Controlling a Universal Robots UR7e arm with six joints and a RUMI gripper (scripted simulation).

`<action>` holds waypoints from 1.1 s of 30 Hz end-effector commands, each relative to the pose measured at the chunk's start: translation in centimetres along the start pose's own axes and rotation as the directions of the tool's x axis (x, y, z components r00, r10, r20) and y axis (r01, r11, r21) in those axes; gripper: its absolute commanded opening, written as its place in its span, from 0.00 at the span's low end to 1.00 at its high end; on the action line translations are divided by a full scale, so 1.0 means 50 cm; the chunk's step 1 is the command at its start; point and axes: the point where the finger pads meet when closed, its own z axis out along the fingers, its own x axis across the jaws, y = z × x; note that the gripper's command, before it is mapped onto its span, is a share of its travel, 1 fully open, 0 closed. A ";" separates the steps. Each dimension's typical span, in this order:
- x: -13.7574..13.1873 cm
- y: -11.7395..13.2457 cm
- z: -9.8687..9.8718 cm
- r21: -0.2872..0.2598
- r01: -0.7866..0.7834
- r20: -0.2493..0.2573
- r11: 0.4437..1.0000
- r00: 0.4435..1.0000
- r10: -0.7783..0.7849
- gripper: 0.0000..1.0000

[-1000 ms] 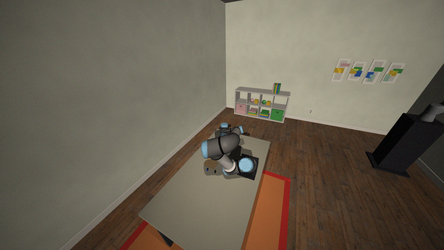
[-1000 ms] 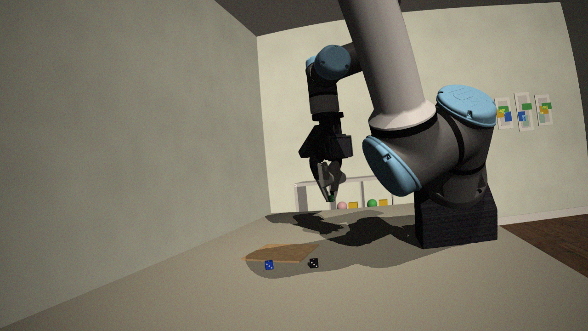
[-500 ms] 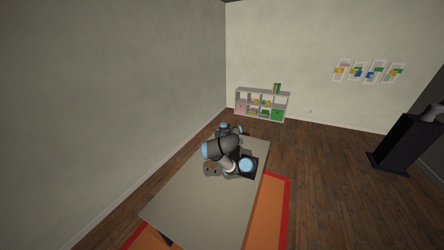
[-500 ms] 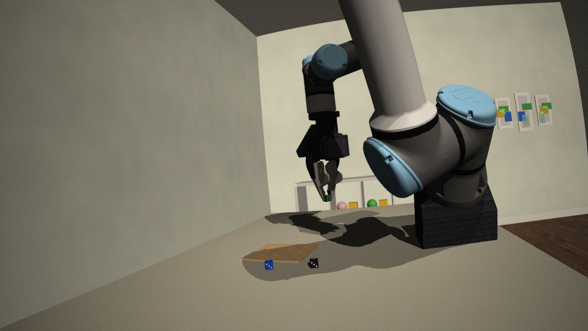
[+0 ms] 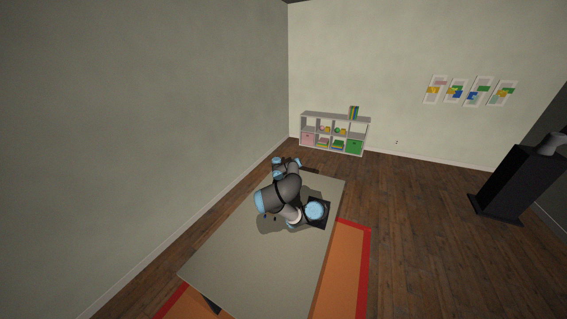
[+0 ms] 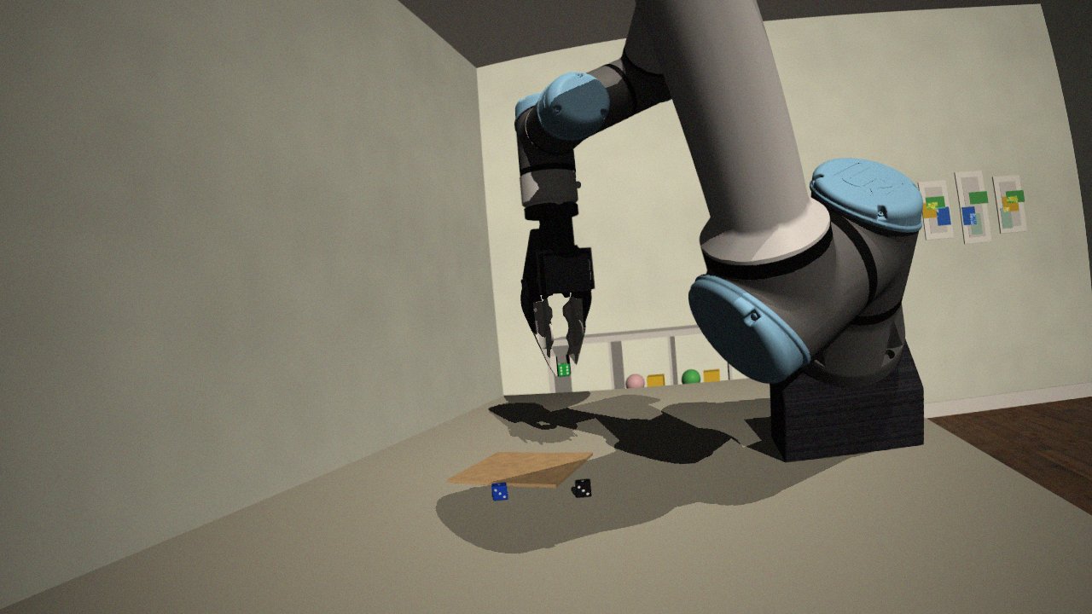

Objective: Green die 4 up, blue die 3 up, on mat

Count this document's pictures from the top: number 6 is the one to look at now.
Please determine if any tan mat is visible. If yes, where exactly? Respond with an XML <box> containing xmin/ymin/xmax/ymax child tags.
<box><xmin>447</xmin><ymin>452</ymin><xmax>593</xmax><ymax>488</ymax></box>

